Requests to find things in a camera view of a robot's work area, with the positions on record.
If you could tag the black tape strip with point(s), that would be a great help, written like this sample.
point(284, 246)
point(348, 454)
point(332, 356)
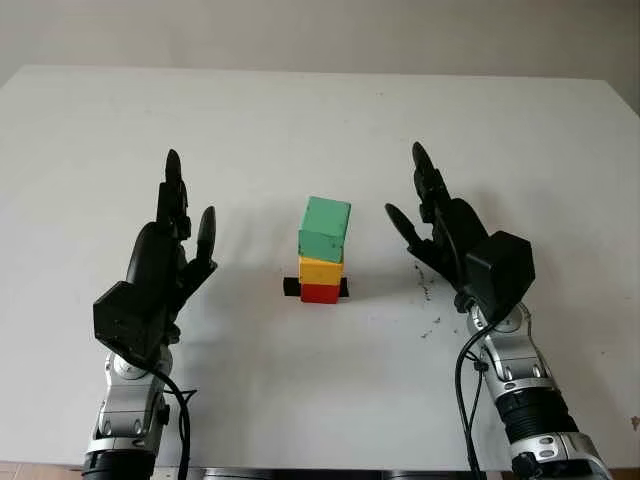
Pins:
point(290, 288)

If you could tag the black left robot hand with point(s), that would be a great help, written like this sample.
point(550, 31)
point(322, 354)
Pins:
point(160, 260)

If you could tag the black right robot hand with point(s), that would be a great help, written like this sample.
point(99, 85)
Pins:
point(455, 235)

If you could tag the yellow wooden block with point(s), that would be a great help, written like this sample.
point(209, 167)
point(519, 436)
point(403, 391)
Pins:
point(320, 272)

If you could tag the red wooden block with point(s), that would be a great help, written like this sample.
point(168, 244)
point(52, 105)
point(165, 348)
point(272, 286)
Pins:
point(320, 294)

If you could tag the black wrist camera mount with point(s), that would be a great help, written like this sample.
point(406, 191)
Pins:
point(125, 320)
point(500, 275)

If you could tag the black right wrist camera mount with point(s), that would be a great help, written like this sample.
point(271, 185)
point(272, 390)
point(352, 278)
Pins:
point(500, 275)

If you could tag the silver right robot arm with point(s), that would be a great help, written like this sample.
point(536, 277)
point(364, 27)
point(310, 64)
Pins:
point(520, 370)

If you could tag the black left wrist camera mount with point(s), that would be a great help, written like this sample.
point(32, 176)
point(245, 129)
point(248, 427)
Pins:
point(125, 320)

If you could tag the green wooden block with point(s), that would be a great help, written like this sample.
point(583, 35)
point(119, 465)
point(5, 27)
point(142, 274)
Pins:
point(325, 225)

